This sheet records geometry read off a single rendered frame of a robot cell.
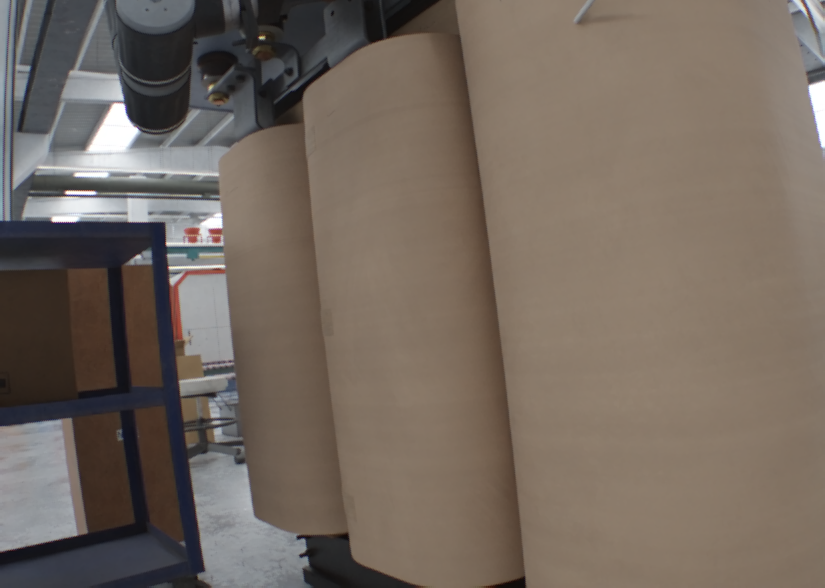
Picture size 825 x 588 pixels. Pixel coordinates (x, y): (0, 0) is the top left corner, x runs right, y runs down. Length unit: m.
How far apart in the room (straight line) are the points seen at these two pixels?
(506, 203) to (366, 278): 0.31
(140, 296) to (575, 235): 1.63
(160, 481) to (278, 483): 0.81
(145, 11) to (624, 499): 0.82
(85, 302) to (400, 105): 1.35
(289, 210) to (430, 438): 0.60
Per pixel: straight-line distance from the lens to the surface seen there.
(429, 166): 0.93
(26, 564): 1.76
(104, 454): 2.05
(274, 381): 1.30
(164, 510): 2.13
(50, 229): 1.36
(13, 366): 1.38
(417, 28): 1.15
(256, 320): 1.34
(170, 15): 0.86
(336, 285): 1.04
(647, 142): 0.65
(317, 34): 1.58
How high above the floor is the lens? 0.61
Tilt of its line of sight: 4 degrees up
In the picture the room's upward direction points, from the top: 7 degrees counter-clockwise
